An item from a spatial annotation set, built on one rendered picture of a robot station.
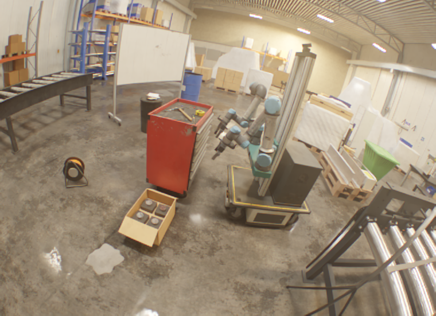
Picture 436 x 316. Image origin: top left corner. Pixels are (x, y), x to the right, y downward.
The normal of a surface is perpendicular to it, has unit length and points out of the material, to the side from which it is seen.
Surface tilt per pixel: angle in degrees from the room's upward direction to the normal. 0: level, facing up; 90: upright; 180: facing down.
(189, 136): 90
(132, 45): 90
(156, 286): 0
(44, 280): 0
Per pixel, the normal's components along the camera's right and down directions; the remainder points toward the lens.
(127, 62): 0.80, 0.43
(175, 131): -0.18, 0.45
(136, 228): 0.11, -0.58
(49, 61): 0.96, 0.26
